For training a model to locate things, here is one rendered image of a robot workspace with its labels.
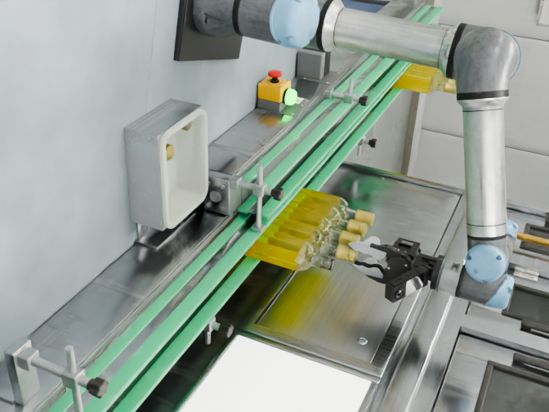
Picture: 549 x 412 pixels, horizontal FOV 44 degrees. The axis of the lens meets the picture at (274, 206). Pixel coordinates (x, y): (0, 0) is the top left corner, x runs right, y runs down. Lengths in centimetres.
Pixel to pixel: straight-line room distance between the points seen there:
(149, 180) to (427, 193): 107
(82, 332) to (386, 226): 102
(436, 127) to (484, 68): 662
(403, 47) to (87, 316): 84
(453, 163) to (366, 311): 649
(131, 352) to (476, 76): 81
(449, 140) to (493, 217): 661
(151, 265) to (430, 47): 73
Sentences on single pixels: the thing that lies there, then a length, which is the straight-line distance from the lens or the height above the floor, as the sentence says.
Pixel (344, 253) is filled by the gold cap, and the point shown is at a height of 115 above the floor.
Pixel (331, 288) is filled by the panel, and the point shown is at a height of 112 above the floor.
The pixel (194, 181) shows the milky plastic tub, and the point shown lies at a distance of 156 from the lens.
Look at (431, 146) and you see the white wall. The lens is 805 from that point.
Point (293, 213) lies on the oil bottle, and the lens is 168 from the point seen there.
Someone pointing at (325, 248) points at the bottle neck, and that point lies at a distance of 160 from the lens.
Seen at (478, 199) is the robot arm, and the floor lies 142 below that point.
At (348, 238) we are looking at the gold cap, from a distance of 163.
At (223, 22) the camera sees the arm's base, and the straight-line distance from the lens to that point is 150.
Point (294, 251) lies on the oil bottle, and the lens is 155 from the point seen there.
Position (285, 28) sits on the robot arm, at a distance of 143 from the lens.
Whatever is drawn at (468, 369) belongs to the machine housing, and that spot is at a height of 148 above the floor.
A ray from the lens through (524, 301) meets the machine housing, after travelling 187.
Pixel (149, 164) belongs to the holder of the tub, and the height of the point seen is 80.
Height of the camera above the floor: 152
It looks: 20 degrees down
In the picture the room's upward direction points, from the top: 105 degrees clockwise
